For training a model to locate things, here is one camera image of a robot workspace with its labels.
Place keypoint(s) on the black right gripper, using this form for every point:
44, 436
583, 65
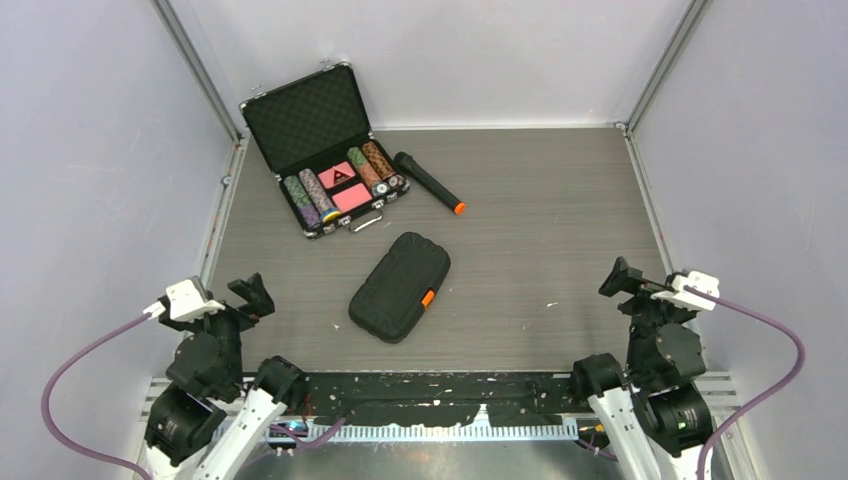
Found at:
621, 276

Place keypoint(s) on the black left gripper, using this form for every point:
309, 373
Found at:
259, 300

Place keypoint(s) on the black plastic tool case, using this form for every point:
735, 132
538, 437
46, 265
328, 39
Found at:
388, 303

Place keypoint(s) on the orange case latch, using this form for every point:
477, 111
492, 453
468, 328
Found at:
428, 298

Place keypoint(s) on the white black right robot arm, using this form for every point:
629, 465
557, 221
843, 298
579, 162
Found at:
655, 419

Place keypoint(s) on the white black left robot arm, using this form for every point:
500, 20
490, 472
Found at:
208, 419

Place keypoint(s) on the pink card deck lower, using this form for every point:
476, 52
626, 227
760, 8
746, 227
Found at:
351, 198

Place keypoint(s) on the pink card deck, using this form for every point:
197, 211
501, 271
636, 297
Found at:
338, 175
351, 198

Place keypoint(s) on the pink card deck upper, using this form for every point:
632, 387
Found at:
338, 175

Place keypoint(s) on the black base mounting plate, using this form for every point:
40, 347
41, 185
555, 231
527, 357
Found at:
442, 399

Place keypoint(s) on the black poker chip case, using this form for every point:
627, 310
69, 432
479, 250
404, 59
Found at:
311, 124

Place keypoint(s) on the black orange flashlight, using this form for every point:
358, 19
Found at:
412, 168

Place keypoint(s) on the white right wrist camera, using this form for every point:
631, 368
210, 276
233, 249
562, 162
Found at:
691, 290

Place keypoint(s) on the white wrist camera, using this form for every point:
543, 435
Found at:
691, 290
184, 302

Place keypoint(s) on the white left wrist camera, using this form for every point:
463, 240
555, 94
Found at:
184, 302

